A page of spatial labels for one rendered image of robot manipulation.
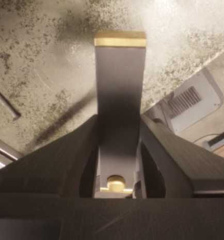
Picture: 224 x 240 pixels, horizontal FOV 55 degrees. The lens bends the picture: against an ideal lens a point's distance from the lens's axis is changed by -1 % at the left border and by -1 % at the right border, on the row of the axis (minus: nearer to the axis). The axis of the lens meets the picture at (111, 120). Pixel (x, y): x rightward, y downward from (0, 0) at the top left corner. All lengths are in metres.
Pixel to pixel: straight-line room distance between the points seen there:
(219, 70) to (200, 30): 1.08
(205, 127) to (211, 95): 0.48
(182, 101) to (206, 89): 0.11
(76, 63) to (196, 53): 0.12
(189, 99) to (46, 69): 0.83
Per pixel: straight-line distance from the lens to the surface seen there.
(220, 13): 0.23
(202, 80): 0.98
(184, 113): 1.04
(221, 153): 1.48
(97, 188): 0.16
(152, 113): 0.65
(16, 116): 0.26
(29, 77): 0.24
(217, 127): 1.50
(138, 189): 0.51
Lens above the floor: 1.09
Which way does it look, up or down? 55 degrees down
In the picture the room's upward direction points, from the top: 179 degrees counter-clockwise
